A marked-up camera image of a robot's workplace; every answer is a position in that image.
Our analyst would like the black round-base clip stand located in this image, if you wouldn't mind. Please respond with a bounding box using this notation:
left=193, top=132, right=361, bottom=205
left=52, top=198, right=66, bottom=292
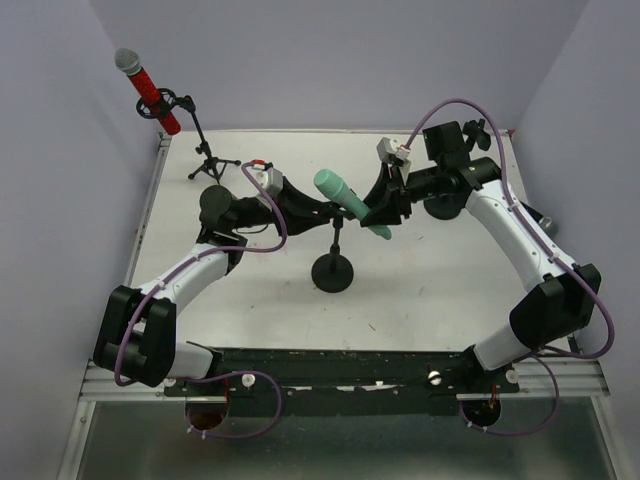
left=311, top=214, right=354, bottom=294

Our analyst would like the black glitter microphone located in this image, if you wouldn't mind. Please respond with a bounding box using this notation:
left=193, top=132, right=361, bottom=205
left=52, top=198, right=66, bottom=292
left=522, top=203, right=557, bottom=237

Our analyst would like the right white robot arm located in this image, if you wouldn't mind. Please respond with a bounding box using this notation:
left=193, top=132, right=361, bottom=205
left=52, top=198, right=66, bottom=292
left=361, top=120, right=601, bottom=380

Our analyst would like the teal toy microphone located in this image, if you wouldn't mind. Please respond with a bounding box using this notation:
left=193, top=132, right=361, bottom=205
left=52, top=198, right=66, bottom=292
left=313, top=169, right=370, bottom=221

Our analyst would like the aluminium extrusion frame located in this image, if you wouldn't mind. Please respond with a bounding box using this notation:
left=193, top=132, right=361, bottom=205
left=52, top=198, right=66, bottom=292
left=54, top=132, right=614, bottom=480

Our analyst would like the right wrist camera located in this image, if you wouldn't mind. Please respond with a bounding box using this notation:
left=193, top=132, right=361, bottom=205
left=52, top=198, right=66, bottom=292
left=376, top=137, right=411, bottom=173

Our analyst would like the black tripod shock-mount stand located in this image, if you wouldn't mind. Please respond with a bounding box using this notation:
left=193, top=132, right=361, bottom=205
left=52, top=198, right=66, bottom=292
left=136, top=88, right=241, bottom=183

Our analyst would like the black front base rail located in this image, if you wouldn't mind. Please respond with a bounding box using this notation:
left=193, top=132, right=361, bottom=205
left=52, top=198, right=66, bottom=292
left=164, top=348, right=519, bottom=417

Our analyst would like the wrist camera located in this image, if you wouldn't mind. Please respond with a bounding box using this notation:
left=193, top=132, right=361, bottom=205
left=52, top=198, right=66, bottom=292
left=249, top=160, right=284, bottom=198
left=376, top=137, right=411, bottom=173

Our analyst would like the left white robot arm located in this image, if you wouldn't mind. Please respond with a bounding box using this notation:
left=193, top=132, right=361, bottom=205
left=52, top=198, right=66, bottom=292
left=93, top=179, right=339, bottom=387

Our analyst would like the red microphone silver head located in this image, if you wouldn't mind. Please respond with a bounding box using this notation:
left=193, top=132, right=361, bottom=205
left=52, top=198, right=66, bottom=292
left=114, top=48, right=181, bottom=135

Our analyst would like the black round-base far stand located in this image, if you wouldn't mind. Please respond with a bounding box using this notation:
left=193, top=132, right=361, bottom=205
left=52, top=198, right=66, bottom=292
left=422, top=119, right=491, bottom=220

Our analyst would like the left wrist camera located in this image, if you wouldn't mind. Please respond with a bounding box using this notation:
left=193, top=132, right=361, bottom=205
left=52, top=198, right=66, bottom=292
left=249, top=160, right=284, bottom=198

